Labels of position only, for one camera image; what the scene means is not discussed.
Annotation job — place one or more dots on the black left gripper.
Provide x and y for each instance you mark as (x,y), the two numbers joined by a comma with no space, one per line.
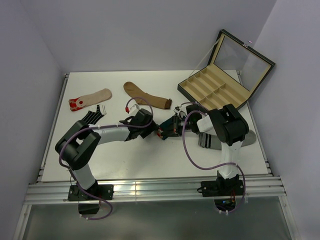
(151,128)

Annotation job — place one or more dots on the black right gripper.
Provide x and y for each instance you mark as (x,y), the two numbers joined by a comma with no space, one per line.
(176,127)

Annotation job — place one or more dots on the green christmas bear sock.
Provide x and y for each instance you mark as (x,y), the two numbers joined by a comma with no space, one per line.
(167,129)

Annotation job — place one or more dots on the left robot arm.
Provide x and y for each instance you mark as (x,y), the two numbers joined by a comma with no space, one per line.
(78,144)

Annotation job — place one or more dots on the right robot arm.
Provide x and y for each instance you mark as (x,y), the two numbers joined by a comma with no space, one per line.
(230,129)

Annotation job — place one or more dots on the brown long sock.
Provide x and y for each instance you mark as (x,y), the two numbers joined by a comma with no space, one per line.
(143,98)

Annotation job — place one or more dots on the grey striped sock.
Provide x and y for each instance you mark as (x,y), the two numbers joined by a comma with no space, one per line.
(210,141)

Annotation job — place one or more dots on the black white striped sock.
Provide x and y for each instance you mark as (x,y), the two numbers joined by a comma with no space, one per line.
(94,114)

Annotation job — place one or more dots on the beige red reindeer sock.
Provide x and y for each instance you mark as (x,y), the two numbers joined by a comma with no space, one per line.
(88,100)

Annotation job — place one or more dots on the black compartment organizer box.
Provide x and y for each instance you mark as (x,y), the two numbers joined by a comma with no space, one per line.
(232,75)

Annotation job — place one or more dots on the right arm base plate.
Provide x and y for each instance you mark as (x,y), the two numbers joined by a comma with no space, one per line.
(215,189)

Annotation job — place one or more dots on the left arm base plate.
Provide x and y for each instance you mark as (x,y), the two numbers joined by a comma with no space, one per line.
(104,191)

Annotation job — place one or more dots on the aluminium frame rail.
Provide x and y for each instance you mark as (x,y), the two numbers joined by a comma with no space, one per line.
(171,189)

